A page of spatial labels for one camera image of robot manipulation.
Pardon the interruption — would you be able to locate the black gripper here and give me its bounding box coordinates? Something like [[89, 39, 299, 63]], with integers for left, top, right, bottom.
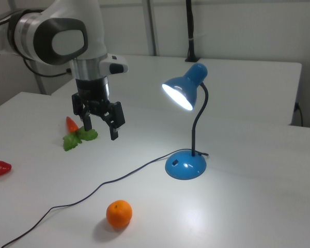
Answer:
[[71, 76, 126, 141]]

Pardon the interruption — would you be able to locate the blue gooseneck desk lamp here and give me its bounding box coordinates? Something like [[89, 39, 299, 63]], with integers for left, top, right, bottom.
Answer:
[[162, 63, 210, 180]]

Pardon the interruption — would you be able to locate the orange toy carrot with leaves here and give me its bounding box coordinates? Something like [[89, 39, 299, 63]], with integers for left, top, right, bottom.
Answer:
[[63, 116, 99, 152]]

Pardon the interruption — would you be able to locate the orange mandarin fruit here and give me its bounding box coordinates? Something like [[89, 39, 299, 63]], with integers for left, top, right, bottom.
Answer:
[[106, 199, 133, 228]]

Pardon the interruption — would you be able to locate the red toy strawberry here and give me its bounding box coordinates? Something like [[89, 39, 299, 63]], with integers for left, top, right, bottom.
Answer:
[[0, 160, 12, 177]]

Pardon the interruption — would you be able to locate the black upright pole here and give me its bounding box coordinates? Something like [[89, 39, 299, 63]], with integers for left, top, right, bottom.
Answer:
[[184, 0, 200, 63]]

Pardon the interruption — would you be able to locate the white background table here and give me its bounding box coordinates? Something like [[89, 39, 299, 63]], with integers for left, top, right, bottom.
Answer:
[[51, 54, 303, 126]]

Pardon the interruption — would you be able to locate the thin black lamp cord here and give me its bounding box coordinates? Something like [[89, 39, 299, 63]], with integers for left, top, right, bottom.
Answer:
[[0, 148, 210, 248]]

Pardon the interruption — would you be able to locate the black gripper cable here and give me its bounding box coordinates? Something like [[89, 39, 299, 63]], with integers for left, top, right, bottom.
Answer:
[[22, 57, 73, 78]]

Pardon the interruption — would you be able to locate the black wall socket cable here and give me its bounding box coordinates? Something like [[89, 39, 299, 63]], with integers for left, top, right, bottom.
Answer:
[[294, 102, 304, 127]]

